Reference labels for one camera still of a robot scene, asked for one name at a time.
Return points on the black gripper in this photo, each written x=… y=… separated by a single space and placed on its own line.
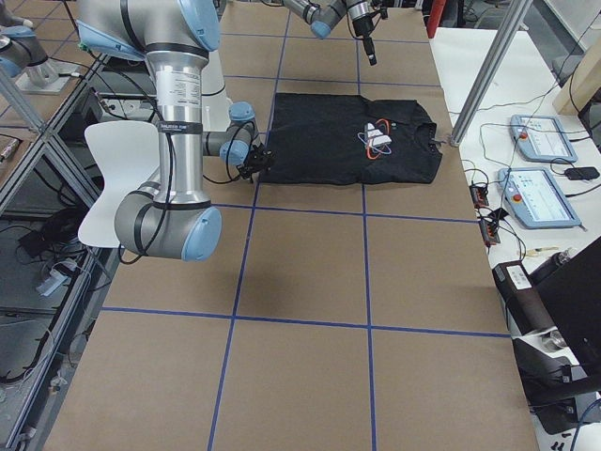
x=362 y=27
x=256 y=161

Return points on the black graphic t-shirt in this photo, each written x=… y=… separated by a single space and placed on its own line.
x=348 y=139

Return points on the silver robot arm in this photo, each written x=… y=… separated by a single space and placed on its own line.
x=170 y=215
x=360 y=15

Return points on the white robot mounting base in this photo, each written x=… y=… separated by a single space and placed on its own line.
x=215 y=101

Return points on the white plastic chair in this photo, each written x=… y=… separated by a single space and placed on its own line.
x=126 y=153

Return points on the far teach pendant tablet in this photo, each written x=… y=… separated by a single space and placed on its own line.
x=541 y=139

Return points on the teach pendant tablet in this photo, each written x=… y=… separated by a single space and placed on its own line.
x=535 y=199
x=541 y=139

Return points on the near teach pendant tablet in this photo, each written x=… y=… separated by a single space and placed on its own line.
x=535 y=199

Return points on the black computer mouse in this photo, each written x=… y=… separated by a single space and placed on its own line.
x=582 y=173

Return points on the black printer device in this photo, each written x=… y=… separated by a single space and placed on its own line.
x=555 y=313

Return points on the aluminium frame post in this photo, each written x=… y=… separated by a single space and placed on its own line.
x=510 y=23

